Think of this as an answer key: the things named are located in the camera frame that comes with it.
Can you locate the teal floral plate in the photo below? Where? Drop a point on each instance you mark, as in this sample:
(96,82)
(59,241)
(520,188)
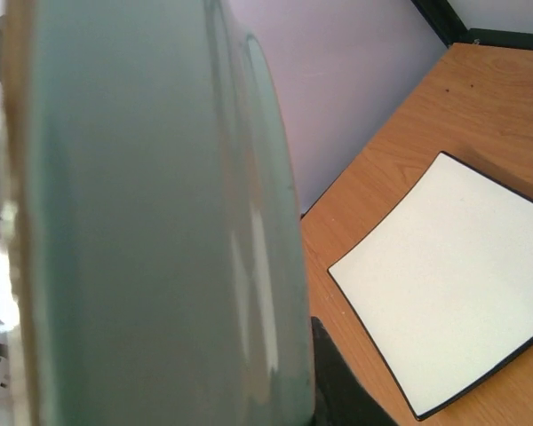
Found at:
(151,266)

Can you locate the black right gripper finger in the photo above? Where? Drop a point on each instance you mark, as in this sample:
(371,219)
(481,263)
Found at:
(339,397)

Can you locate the white square plate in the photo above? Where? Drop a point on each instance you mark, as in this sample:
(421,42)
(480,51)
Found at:
(443,283)

